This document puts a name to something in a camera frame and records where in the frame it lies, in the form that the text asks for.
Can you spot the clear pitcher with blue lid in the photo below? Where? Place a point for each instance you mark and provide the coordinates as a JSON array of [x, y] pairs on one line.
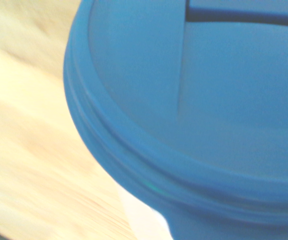
[[196, 112]]

